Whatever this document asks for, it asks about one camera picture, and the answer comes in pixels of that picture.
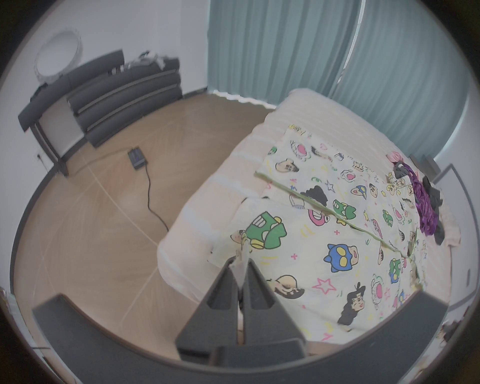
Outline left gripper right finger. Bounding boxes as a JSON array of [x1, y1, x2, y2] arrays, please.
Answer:
[[240, 259, 310, 355]]

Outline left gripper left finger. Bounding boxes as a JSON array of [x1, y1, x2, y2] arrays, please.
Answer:
[[175, 257, 241, 363]]

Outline white printed pyjama top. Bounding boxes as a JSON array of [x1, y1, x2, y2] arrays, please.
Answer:
[[208, 124, 429, 344]]

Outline bed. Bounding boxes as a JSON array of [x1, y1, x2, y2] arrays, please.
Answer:
[[155, 88, 474, 344]]

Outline pile of clothes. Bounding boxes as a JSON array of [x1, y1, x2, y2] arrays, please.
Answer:
[[386, 150, 447, 247]]

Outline black power adapter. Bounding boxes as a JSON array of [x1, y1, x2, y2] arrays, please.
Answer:
[[127, 147, 149, 170]]

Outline cream pillow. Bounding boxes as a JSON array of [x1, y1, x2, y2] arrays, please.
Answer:
[[437, 187, 462, 248]]

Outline grey white bedside table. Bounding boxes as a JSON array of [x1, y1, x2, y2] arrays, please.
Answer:
[[409, 154, 440, 181]]

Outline grey garment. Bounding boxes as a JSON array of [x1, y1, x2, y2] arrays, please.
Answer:
[[125, 50, 168, 70]]

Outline black dressing table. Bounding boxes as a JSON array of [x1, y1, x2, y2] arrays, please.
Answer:
[[18, 49, 125, 177]]

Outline round white mirror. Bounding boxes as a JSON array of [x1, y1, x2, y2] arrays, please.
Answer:
[[35, 32, 82, 82]]

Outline black cable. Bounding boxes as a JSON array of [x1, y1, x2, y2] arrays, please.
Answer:
[[67, 148, 130, 177], [145, 167, 169, 232]]

